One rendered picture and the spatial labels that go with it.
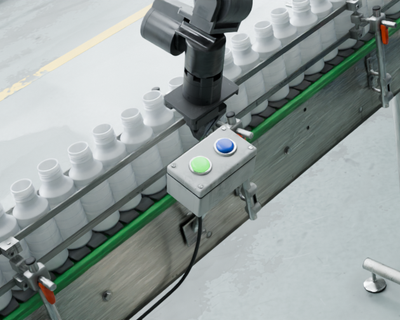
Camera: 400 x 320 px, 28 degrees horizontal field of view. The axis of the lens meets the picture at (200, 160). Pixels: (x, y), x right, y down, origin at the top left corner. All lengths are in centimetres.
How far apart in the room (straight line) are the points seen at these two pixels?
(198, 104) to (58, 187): 30
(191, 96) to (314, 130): 61
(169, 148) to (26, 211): 31
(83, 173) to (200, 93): 30
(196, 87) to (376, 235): 174
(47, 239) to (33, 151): 243
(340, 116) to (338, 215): 115
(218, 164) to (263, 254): 150
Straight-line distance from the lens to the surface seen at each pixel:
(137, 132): 140
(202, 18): 109
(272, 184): 167
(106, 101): 397
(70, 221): 137
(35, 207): 131
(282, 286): 267
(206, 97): 116
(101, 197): 138
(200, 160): 131
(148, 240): 146
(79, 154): 134
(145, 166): 143
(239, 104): 156
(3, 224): 130
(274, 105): 164
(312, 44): 169
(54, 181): 133
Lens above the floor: 185
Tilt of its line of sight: 34 degrees down
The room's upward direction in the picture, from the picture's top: 15 degrees counter-clockwise
